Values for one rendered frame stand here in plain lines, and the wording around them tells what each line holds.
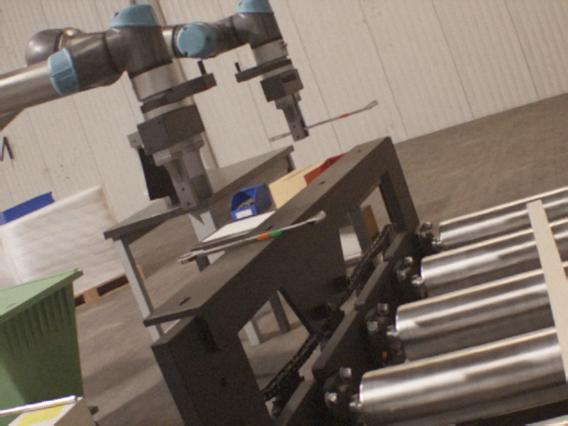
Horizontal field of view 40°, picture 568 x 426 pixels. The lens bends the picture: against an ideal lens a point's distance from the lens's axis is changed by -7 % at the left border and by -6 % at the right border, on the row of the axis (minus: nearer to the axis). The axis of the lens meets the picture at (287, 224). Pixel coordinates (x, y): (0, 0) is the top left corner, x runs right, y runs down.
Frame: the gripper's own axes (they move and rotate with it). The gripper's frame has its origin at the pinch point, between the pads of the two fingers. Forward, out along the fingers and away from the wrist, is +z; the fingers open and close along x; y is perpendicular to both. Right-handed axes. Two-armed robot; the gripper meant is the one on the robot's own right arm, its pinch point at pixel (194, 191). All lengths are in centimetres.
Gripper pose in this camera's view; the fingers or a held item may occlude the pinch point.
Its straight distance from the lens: 132.0
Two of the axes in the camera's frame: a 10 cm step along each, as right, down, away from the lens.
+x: -3.0, 2.7, -9.1
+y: -8.9, 2.6, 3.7
